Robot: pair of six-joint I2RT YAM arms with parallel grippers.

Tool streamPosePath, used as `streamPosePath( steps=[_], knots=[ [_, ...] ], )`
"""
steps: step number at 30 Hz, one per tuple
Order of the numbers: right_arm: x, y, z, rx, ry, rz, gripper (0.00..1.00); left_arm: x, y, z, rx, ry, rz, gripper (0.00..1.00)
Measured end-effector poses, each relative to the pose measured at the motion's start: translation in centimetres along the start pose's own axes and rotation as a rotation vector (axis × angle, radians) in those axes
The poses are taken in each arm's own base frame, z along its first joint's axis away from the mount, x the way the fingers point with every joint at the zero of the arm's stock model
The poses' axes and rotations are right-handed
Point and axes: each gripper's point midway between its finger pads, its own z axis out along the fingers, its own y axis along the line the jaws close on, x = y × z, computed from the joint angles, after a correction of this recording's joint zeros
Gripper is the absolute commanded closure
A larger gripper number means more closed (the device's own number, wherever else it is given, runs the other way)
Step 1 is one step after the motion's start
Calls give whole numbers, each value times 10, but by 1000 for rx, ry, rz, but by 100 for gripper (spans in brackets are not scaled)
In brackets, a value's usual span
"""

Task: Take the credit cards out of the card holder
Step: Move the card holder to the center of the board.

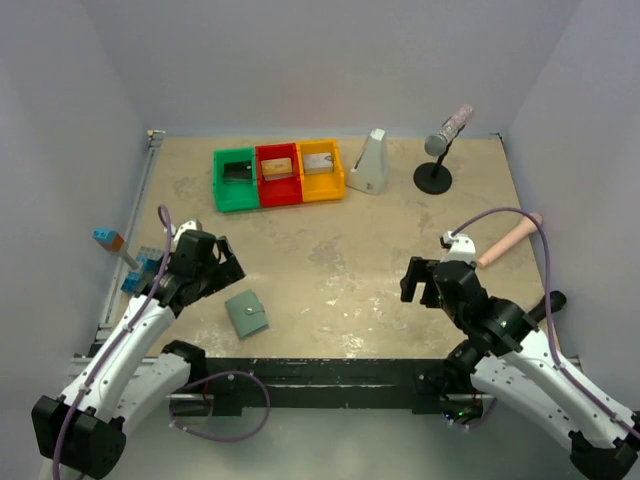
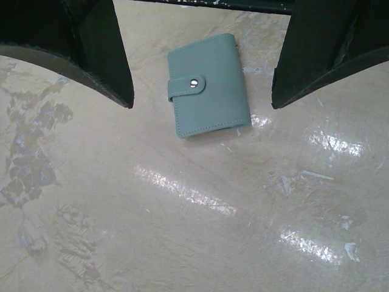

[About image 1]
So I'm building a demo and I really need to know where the silver card in bin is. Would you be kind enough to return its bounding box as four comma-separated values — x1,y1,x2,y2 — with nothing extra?
303,152,334,175

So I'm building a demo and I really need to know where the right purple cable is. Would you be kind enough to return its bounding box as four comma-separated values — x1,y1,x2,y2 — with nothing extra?
447,207,636,426

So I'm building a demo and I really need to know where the tan card in bin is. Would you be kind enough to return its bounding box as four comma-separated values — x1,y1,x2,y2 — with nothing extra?
260,157,294,181

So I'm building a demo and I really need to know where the blue toy brick stack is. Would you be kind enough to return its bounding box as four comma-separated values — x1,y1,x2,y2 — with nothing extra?
120,246,164,295

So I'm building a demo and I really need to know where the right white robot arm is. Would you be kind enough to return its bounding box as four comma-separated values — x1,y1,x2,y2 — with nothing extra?
400,257,639,479

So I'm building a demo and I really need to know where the black card in bin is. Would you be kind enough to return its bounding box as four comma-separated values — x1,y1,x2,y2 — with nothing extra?
222,161,253,184

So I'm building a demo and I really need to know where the red plastic bin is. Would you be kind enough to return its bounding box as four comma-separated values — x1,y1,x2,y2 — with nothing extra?
255,143,303,208

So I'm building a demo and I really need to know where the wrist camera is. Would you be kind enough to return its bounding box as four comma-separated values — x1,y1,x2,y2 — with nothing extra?
170,218,202,243
440,231,476,264

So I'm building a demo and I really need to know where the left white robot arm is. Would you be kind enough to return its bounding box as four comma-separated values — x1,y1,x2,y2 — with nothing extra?
31,229,245,479

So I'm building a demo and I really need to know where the green card holder wallet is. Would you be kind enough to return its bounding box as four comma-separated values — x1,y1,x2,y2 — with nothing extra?
225,290,269,339

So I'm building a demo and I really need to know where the black microphone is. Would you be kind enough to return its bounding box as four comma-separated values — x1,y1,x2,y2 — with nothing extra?
529,290,568,324

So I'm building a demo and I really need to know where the blue orange brick hammer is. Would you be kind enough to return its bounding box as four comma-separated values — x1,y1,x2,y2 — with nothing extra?
92,228,140,271

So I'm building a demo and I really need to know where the yellow plastic bin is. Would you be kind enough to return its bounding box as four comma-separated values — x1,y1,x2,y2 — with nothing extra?
296,139,346,203

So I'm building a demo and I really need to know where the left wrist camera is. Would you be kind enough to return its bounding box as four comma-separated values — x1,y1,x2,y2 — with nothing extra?
170,218,202,243

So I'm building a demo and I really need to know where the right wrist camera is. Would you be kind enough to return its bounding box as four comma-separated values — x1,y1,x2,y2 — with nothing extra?
440,231,476,264

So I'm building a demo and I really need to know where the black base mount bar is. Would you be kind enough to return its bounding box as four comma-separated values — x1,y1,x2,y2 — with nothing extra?
180,358,481,416

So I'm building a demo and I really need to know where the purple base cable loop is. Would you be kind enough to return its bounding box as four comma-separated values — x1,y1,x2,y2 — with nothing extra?
168,370,272,443

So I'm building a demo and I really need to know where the white metronome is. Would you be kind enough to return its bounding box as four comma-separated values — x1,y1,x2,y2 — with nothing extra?
346,128,389,195

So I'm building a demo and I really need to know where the green plastic bin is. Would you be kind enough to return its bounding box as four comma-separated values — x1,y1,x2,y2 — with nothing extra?
212,147,260,213

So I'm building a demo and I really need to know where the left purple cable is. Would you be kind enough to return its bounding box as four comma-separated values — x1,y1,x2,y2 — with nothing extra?
51,204,174,480

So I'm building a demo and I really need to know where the black microphone stand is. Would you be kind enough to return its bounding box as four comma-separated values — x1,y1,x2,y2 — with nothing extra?
413,126,452,195

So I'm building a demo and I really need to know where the grey glitter microphone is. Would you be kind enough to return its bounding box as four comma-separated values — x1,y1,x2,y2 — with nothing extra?
424,104,474,157

